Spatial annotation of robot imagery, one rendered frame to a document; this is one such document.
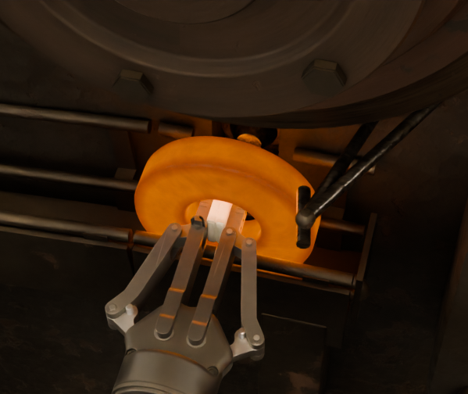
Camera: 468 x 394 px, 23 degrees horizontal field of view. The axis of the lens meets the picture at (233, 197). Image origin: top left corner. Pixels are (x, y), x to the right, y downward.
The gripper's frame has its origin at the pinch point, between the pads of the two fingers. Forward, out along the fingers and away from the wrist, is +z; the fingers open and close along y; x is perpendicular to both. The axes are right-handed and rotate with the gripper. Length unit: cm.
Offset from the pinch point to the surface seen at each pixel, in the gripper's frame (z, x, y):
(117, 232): -2.9, -3.9, -9.0
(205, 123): 6.8, 0.9, -3.6
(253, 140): 7.8, -1.5, 0.4
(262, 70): -9.7, 27.7, 5.3
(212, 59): -8.9, 27.0, 2.0
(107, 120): 5.6, 0.3, -12.2
